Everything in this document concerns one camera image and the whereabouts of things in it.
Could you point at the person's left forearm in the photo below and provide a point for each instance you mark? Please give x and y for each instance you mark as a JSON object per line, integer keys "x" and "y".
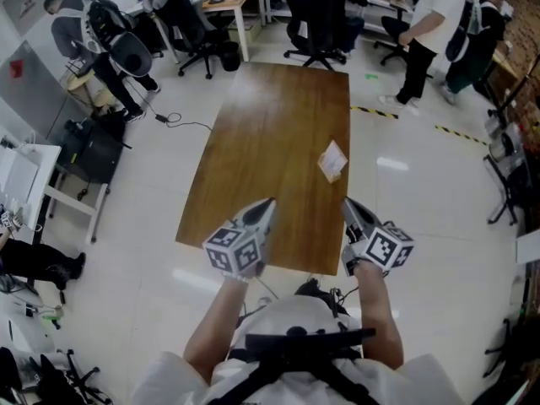
{"x": 219, "y": 323}

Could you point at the green floor tape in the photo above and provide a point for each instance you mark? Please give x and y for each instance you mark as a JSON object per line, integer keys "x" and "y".
{"x": 371, "y": 76}

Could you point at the person's black trousers leg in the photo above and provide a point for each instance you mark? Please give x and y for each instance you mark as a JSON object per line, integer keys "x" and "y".
{"x": 312, "y": 289}

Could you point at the grey cabinet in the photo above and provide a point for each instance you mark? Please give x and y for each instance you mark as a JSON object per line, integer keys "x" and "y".
{"x": 29, "y": 87}

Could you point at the brown wooden table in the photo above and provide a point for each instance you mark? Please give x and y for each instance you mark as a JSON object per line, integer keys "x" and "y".
{"x": 274, "y": 142}

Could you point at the white board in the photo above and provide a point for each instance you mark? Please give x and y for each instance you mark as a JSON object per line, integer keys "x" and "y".
{"x": 529, "y": 247}

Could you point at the silver metal pot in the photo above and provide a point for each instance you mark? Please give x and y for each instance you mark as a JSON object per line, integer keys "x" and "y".
{"x": 506, "y": 148}
{"x": 494, "y": 125}

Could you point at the dark coat rack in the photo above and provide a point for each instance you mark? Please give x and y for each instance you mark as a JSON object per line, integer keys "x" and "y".
{"x": 521, "y": 83}

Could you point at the yellow black floor tape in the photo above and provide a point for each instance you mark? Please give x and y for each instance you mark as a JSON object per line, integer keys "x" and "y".
{"x": 462, "y": 134}
{"x": 375, "y": 112}

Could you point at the white paper bag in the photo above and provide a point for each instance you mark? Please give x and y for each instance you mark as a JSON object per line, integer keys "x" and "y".
{"x": 17, "y": 173}

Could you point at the grey wall poster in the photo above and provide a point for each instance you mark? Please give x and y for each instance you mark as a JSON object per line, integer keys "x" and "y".
{"x": 23, "y": 2}

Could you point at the wooden desk with white legs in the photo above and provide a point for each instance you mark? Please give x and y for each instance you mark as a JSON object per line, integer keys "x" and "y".
{"x": 230, "y": 0}

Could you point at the black office chair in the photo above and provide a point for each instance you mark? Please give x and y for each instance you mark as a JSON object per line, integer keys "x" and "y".
{"x": 71, "y": 378}
{"x": 394, "y": 28}
{"x": 312, "y": 15}
{"x": 185, "y": 23}

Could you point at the black trash bin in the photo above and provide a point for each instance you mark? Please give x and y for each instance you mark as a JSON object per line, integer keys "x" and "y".
{"x": 230, "y": 57}

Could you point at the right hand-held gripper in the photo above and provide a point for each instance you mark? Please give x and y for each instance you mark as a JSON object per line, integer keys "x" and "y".
{"x": 384, "y": 247}

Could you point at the person's white shirt torso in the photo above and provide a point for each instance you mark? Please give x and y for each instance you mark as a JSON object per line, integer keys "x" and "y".
{"x": 304, "y": 310}

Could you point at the black chest harness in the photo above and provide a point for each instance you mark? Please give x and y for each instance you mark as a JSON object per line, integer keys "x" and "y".
{"x": 304, "y": 342}

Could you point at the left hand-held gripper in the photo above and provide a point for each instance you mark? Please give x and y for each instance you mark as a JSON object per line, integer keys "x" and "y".
{"x": 232, "y": 249}

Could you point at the person's right forearm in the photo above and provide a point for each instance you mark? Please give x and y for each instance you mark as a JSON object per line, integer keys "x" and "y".
{"x": 377, "y": 310}

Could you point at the round wooden stool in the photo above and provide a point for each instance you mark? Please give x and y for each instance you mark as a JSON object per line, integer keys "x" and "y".
{"x": 84, "y": 82}

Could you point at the black floor stand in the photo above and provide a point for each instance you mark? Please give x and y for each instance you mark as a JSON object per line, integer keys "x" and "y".
{"x": 506, "y": 188}

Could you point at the black bag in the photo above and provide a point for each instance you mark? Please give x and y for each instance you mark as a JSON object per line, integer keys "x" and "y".
{"x": 97, "y": 154}

